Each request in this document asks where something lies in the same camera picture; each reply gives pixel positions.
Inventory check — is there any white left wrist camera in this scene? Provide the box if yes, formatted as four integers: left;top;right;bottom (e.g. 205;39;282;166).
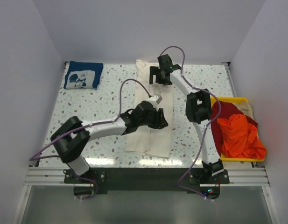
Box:
148;95;162;107

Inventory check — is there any yellow plastic bin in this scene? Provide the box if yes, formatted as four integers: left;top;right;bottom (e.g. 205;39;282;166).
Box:
218;97;264;162

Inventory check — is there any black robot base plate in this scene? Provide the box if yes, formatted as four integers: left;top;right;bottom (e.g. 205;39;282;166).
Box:
63;168;230;199

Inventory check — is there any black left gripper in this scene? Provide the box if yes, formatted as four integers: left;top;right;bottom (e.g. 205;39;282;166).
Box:
138;107;168;129

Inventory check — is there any beige t shirt in bin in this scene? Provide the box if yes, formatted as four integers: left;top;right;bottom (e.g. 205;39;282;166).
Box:
233;101;254;119

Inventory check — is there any cream white t shirt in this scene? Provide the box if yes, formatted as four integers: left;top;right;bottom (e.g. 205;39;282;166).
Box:
125;59;174;159

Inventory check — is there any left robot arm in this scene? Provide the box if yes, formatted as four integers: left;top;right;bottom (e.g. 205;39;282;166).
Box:
50;101;168;183

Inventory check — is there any dark red t shirt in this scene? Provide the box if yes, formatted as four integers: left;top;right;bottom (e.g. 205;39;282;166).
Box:
211;101;258;156

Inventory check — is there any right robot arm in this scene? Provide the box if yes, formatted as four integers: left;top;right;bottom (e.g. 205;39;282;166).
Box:
149;54;224;183

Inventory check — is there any orange t shirt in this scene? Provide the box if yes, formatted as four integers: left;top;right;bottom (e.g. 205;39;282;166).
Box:
217;114;267;160

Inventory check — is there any folded blue printed t shirt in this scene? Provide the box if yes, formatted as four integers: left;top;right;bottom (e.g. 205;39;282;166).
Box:
63;61;104;89

